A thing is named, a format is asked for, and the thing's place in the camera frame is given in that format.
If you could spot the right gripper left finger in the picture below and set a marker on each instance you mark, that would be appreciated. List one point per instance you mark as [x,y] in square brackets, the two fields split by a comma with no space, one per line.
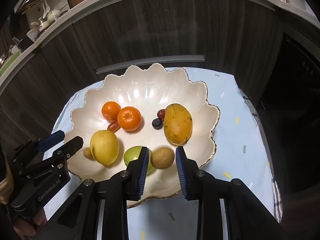
[138,168]

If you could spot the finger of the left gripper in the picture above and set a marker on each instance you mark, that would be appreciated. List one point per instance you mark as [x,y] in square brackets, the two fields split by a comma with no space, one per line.
[51,141]
[66,151]

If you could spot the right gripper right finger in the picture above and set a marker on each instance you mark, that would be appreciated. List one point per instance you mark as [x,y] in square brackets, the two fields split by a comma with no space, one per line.
[186,168]

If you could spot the green round fruit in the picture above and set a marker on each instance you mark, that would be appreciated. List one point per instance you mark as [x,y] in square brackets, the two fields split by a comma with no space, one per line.
[133,154]

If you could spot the brown longan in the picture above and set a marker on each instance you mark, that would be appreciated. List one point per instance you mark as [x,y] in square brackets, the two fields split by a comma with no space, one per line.
[87,153]
[162,157]

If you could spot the yellow lemon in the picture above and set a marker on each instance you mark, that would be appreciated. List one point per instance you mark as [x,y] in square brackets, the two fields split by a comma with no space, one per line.
[104,146]

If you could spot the red oblong cherry tomato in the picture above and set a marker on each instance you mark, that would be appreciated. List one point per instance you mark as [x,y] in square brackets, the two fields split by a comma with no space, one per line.
[113,127]

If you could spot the dark blueberry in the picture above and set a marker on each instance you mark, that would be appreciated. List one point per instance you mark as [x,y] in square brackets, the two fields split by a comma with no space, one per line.
[157,123]

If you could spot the orange mandarin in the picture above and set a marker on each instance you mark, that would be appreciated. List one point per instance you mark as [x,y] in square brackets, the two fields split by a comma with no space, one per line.
[110,111]
[129,118]

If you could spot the yellow mango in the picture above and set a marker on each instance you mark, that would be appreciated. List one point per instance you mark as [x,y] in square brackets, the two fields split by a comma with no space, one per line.
[178,124]

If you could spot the dark red grape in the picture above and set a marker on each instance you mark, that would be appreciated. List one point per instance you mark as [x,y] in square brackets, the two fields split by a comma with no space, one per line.
[161,114]

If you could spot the white scalloped ceramic bowl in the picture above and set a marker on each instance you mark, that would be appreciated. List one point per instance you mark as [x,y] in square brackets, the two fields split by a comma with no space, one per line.
[149,91]

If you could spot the left hand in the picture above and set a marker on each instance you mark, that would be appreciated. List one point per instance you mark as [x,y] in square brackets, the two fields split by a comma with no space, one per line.
[25,230]

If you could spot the light blue patterned tablecloth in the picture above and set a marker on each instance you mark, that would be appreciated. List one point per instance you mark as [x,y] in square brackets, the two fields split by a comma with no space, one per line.
[240,153]

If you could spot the green bowl on counter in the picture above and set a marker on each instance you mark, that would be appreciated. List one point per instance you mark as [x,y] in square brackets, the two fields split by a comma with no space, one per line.
[9,61]

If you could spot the white teapot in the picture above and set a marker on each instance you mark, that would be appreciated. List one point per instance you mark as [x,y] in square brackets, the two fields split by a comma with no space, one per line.
[53,15]

